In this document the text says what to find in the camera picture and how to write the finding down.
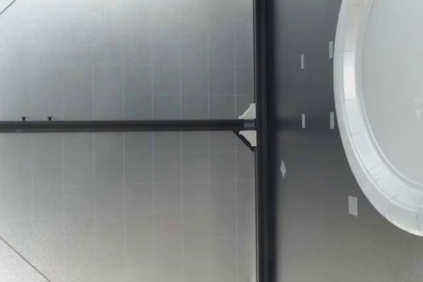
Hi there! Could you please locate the white paper plate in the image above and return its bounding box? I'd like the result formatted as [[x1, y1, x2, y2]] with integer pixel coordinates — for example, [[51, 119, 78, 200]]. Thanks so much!
[[332, 0, 423, 233]]

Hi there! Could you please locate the black frame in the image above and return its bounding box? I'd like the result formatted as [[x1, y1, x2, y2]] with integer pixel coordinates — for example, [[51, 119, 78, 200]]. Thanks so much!
[[0, 0, 272, 282]]

